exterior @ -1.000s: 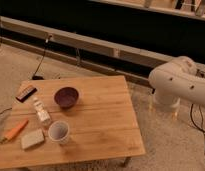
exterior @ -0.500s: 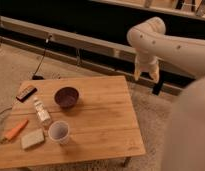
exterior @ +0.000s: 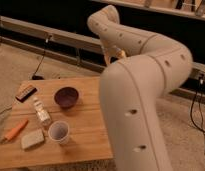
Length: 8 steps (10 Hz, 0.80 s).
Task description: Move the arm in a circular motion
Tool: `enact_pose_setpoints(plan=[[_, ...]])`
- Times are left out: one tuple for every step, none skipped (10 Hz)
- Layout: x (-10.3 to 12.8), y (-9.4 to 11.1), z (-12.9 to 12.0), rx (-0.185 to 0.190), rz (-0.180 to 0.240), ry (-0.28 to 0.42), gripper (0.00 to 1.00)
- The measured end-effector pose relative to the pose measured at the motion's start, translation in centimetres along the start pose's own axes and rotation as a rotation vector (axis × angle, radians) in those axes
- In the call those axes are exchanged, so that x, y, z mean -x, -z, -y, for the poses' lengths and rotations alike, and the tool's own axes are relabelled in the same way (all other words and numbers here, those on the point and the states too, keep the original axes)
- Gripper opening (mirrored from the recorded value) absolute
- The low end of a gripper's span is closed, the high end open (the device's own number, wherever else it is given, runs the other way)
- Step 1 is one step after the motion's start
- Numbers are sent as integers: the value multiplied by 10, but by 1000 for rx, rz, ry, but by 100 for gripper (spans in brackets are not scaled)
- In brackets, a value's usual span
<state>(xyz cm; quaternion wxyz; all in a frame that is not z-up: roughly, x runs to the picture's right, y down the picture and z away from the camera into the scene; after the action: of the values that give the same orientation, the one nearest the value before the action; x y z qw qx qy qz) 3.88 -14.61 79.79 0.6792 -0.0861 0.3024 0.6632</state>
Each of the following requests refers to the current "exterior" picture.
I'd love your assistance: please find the dark purple bowl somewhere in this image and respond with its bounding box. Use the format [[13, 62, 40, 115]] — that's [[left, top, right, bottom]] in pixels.
[[54, 87, 79, 108]]

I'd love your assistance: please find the orange carrot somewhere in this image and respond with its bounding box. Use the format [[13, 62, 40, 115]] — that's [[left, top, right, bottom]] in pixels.
[[4, 119, 28, 141]]

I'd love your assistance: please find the beige sponge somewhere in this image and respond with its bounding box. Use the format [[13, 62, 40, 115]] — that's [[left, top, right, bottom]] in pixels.
[[21, 129, 44, 150]]

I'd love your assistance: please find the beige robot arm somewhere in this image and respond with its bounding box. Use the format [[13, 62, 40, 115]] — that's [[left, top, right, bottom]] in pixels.
[[87, 5, 193, 171]]

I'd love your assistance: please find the wooden table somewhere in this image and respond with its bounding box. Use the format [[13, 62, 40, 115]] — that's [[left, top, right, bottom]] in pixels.
[[0, 77, 112, 170]]

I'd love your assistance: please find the black board eraser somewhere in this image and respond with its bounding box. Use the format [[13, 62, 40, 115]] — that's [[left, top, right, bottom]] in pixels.
[[15, 85, 37, 103]]

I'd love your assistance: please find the black cable at right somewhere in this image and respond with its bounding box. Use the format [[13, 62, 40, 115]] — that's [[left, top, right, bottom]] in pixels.
[[189, 73, 205, 158]]

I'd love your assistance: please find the grey wall rail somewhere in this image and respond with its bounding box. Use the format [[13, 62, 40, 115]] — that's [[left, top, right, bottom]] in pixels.
[[0, 14, 205, 96]]

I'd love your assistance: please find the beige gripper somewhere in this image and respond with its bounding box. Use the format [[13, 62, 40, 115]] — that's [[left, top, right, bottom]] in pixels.
[[101, 40, 126, 66]]

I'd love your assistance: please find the black cable with plug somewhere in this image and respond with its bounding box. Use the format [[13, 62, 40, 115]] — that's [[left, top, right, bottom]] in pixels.
[[31, 34, 53, 81]]

